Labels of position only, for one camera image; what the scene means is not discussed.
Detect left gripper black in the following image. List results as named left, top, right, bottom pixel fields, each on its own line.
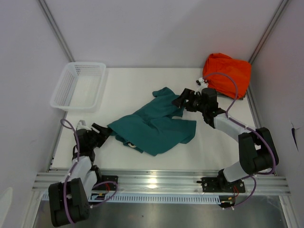
left=87, top=123, right=112, bottom=149

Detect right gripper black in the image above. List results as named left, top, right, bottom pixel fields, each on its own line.
left=171, top=88, right=207, bottom=113

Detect teal green shorts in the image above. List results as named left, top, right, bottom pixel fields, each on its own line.
left=108, top=87, right=197, bottom=156

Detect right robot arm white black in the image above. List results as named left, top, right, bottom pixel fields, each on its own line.
left=172, top=88, right=279, bottom=193

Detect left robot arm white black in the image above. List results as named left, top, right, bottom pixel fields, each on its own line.
left=48, top=119, right=118, bottom=228

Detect grey folded shorts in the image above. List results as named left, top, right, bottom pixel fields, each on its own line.
left=217, top=92, right=247, bottom=101

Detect orange folded shorts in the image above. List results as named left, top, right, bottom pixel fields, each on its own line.
left=202, top=53, right=251, bottom=99

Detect white plastic basket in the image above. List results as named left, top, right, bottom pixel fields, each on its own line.
left=50, top=62, right=107, bottom=113

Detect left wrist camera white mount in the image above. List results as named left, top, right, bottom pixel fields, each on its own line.
left=76, top=120, right=91, bottom=131

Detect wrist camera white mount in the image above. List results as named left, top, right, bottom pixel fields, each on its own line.
left=195, top=77, right=208, bottom=94
left=76, top=120, right=91, bottom=131

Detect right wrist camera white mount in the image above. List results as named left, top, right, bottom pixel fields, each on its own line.
left=195, top=77, right=208, bottom=94

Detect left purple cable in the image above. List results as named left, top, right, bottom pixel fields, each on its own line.
left=60, top=118, right=119, bottom=224

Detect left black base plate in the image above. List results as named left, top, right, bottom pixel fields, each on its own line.
left=98, top=175, right=118, bottom=191

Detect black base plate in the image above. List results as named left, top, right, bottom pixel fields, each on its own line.
left=98, top=175, right=118, bottom=191
left=201, top=177, right=246, bottom=193

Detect aluminium mounting rail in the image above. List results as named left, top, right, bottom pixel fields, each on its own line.
left=32, top=169, right=292, bottom=195

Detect white slotted cable duct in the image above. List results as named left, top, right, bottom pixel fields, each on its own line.
left=42, top=192, right=220, bottom=204

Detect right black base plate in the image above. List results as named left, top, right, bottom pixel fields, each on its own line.
left=201, top=177, right=246, bottom=193

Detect right aluminium frame post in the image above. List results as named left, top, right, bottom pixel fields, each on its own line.
left=248, top=0, right=291, bottom=64

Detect aluminium frame post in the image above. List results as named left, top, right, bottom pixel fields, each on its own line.
left=37, top=0, right=75, bottom=62
left=248, top=0, right=291, bottom=64

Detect left aluminium frame post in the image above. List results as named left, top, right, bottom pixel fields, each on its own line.
left=37, top=0, right=75, bottom=62

